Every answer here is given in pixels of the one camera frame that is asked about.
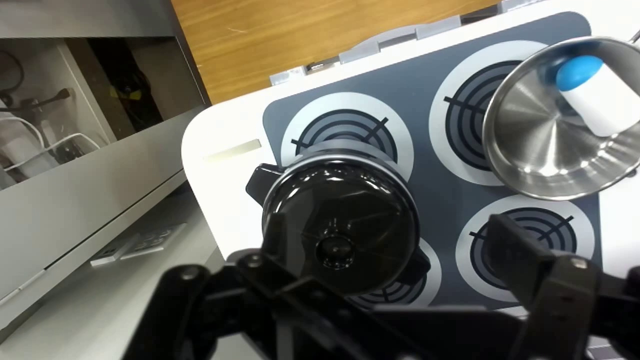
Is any grey metal cabinet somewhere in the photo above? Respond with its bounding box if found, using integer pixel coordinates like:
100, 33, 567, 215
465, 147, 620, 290
0, 0, 207, 333

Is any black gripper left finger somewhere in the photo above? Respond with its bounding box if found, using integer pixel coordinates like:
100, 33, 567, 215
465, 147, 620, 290
122, 247, 375, 360

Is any toy kitchen stove unit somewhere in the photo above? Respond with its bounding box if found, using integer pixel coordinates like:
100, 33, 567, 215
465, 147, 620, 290
181, 0, 640, 308

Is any black pot lid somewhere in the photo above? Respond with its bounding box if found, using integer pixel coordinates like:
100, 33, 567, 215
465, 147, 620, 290
245, 147, 420, 296

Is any white blue-capped bottle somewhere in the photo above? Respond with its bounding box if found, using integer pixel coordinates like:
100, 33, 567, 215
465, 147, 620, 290
553, 54, 640, 136

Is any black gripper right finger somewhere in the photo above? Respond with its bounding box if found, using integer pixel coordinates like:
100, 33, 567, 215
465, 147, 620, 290
485, 213, 640, 360

